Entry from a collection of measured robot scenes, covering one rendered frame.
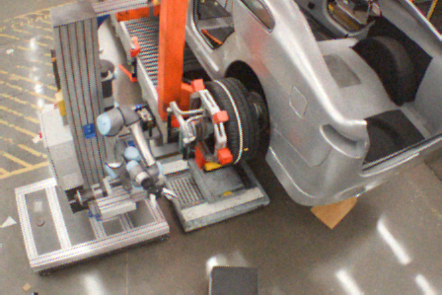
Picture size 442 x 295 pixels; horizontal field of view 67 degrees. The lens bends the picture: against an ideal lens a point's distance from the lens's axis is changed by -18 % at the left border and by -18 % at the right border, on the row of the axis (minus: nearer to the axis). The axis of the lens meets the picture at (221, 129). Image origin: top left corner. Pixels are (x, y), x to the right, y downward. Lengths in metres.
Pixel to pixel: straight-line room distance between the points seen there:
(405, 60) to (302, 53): 1.65
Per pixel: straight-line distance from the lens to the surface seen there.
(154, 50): 4.89
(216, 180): 3.53
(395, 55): 3.80
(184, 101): 3.50
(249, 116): 2.85
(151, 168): 2.38
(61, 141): 2.51
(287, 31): 2.59
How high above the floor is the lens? 3.01
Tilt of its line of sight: 45 degrees down
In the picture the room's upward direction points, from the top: 9 degrees clockwise
